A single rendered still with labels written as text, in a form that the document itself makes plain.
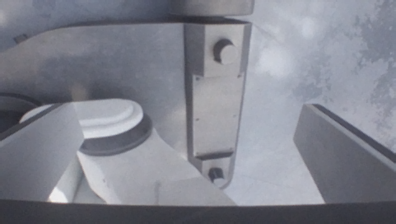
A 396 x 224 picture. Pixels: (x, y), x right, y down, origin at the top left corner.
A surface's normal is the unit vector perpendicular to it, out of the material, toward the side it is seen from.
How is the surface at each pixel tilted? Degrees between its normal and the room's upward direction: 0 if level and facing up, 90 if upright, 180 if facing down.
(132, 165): 90
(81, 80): 0
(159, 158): 90
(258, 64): 0
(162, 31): 0
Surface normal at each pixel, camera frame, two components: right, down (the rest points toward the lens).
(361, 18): 0.20, 0.48
